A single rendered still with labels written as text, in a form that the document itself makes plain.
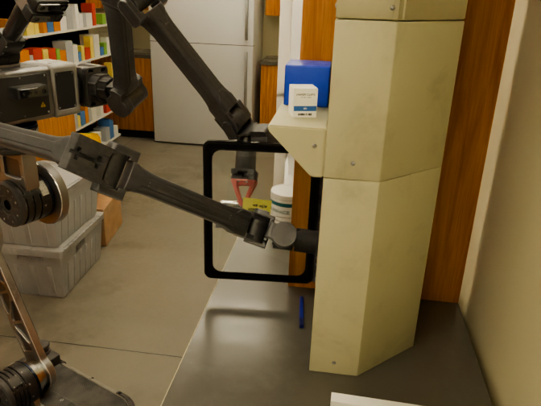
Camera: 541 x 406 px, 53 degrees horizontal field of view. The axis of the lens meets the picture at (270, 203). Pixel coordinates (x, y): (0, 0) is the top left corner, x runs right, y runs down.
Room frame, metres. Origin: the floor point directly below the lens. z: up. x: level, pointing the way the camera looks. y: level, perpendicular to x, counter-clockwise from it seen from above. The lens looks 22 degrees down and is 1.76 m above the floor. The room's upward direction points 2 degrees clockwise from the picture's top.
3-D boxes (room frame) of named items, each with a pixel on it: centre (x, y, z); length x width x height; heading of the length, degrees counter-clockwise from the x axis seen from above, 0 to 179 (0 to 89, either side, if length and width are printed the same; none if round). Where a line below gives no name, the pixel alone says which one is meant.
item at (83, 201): (3.04, 1.33, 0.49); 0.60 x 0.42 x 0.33; 173
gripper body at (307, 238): (1.20, -0.10, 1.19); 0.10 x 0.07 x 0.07; 176
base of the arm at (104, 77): (1.68, 0.53, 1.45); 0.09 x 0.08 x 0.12; 149
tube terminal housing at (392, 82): (1.17, -0.25, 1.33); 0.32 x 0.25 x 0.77; 173
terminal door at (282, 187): (1.34, 0.03, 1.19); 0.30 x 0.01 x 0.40; 88
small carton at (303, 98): (1.14, -0.06, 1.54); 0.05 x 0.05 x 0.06; 10
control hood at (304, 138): (1.19, -0.07, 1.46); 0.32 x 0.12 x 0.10; 173
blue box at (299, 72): (1.28, -0.08, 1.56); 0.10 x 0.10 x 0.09; 83
